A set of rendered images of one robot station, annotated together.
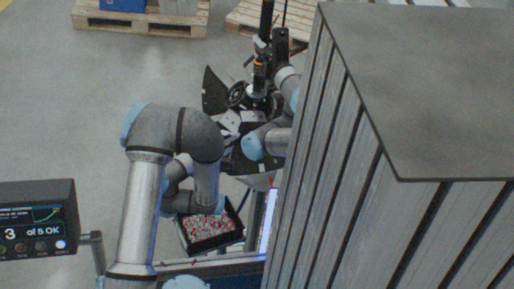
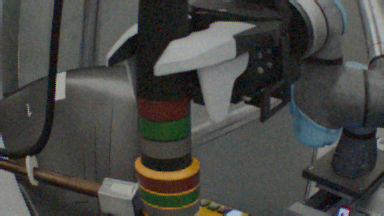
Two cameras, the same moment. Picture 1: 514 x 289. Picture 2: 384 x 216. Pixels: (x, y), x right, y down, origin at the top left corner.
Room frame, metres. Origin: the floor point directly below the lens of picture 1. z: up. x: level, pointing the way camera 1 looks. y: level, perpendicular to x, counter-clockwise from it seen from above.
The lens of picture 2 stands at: (1.50, 0.40, 1.63)
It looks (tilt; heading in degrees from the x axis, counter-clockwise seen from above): 22 degrees down; 242
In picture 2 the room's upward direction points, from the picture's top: 1 degrees counter-clockwise
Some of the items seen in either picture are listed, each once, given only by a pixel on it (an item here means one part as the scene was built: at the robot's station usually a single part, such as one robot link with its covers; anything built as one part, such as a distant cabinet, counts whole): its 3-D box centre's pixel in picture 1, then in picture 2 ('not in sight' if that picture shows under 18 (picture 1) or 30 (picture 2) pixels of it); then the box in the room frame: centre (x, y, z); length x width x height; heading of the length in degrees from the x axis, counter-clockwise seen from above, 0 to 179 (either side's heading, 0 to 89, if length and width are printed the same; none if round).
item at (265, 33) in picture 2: (263, 50); (247, 31); (1.26, 0.02, 1.50); 0.09 x 0.05 x 0.02; 35
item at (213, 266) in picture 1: (232, 264); not in sight; (0.95, 0.03, 0.82); 0.90 x 0.04 x 0.08; 106
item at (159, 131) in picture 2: not in sight; (163, 120); (1.33, 0.03, 1.45); 0.03 x 0.03 x 0.01
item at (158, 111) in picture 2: not in sight; (162, 100); (1.33, 0.03, 1.46); 0.03 x 0.03 x 0.01
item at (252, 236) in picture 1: (255, 217); not in sight; (1.49, -0.03, 0.46); 0.09 x 0.05 x 0.91; 16
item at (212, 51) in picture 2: (256, 48); (213, 77); (1.30, 0.04, 1.48); 0.09 x 0.03 x 0.06; 35
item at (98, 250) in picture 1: (99, 253); not in sight; (0.84, 0.44, 0.96); 0.03 x 0.03 x 0.20; 16
